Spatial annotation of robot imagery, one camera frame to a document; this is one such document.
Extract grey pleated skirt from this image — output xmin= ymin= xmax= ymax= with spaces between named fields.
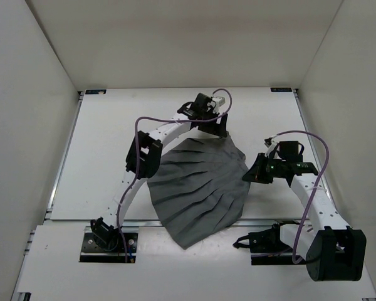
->
xmin=147 ymin=135 xmax=250 ymax=250

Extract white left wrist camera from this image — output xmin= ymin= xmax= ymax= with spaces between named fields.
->
xmin=207 ymin=96 xmax=226 ymax=115

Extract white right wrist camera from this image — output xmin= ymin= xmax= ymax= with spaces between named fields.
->
xmin=264 ymin=136 xmax=278 ymax=157

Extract blue corner label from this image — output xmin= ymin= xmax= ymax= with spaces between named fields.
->
xmin=85 ymin=89 xmax=107 ymax=95
xmin=270 ymin=87 xmax=292 ymax=93

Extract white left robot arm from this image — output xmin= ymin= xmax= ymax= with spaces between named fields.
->
xmin=90 ymin=89 xmax=232 ymax=252

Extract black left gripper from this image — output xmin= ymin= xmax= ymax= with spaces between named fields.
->
xmin=197 ymin=109 xmax=227 ymax=138

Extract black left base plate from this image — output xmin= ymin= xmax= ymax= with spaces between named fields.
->
xmin=79 ymin=232 xmax=138 ymax=264

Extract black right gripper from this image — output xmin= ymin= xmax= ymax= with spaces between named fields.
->
xmin=243 ymin=153 xmax=285 ymax=184

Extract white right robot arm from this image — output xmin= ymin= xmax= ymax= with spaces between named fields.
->
xmin=233 ymin=138 xmax=367 ymax=282

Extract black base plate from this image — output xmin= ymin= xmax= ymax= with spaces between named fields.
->
xmin=79 ymin=232 xmax=138 ymax=264
xmin=248 ymin=229 xmax=294 ymax=266

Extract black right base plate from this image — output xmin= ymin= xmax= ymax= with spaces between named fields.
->
xmin=248 ymin=229 xmax=294 ymax=266

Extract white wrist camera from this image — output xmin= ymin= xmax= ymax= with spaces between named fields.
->
xmin=264 ymin=136 xmax=278 ymax=157
xmin=207 ymin=96 xmax=226 ymax=115

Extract right blue corner label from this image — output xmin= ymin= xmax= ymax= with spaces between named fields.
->
xmin=270 ymin=87 xmax=292 ymax=93

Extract left blue corner label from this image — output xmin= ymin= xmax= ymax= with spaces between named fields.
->
xmin=85 ymin=89 xmax=107 ymax=95

